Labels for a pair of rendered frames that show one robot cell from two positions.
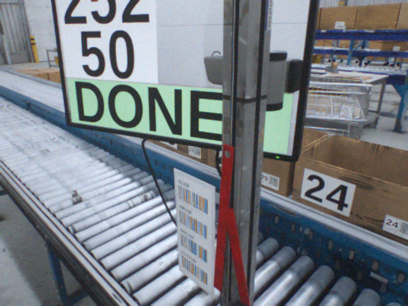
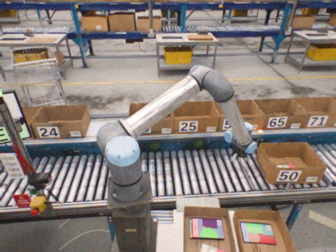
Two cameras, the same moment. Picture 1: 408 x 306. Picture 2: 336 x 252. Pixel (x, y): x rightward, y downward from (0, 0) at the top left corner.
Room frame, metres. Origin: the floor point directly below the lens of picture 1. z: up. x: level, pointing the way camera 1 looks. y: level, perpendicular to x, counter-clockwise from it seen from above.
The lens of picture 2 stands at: (-0.96, 0.23, 2.14)
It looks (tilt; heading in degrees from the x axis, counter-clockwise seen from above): 34 degrees down; 309
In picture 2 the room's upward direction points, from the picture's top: 1 degrees clockwise
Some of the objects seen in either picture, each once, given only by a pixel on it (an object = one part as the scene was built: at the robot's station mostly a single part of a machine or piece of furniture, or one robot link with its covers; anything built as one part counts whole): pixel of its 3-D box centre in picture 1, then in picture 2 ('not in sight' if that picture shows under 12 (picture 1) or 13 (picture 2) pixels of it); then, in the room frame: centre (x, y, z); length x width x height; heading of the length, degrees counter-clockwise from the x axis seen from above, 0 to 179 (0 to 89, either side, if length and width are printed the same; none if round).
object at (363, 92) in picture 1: (326, 127); (41, 83); (2.89, -1.23, 0.52); 1.07 x 0.56 x 1.03; 159
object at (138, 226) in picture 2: not in sight; (133, 220); (-0.28, -0.29, 0.91); 0.26 x 0.26 x 0.33; 39
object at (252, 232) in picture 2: not in sight; (257, 233); (-0.84, -0.78, 0.76); 0.19 x 0.14 x 0.02; 35
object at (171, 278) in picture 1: (198, 259); (8, 182); (0.81, 0.01, 0.72); 0.52 x 0.05 x 0.05; 134
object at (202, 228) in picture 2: not in sight; (207, 228); (-0.59, -0.60, 0.78); 0.19 x 0.14 x 0.02; 37
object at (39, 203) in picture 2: not in sight; (44, 205); (0.29, -0.03, 0.84); 0.15 x 0.09 x 0.07; 44
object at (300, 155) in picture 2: not in sight; (288, 162); (-0.79, -1.47, 0.83); 0.39 x 0.29 x 0.17; 41
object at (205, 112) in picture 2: not in sight; (193, 117); (0.05, -1.36, 0.96); 0.39 x 0.29 x 0.17; 44
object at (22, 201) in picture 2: not in sight; (28, 200); (0.39, 0.02, 0.85); 0.16 x 0.01 x 0.13; 44
